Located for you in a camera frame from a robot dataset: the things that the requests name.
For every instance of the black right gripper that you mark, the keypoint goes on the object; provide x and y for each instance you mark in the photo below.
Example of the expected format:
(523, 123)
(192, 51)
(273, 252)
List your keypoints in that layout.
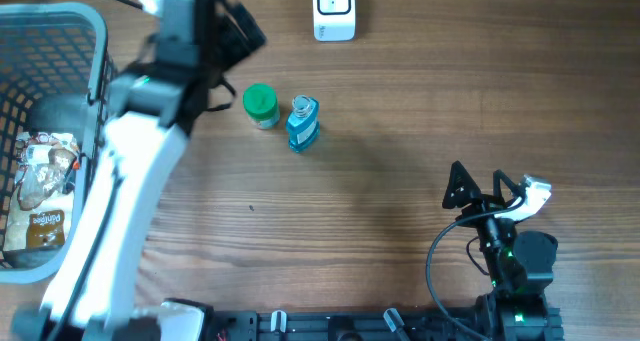
(471, 192)

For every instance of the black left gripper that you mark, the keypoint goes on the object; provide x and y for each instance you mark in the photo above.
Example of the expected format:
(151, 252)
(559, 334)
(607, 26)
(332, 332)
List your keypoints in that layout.
(229, 32)

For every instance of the green lid jar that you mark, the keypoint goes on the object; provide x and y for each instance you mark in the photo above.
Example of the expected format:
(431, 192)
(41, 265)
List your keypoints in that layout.
(261, 105)

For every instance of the dried mushroom snack bag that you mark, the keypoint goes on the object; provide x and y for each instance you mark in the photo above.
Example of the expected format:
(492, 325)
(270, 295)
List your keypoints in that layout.
(41, 206)

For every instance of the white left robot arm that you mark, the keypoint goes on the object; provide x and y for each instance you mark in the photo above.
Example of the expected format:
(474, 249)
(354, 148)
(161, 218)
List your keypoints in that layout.
(152, 108)

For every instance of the white barcode scanner box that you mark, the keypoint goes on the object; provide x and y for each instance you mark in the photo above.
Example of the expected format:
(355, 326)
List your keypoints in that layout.
(334, 20)

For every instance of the blue mouthwash bottle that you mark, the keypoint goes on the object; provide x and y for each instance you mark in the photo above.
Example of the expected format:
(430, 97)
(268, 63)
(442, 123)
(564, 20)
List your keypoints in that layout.
(302, 123)

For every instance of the grey plastic basket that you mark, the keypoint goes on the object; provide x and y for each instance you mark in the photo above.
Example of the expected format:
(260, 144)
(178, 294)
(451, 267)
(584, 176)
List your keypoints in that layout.
(54, 70)

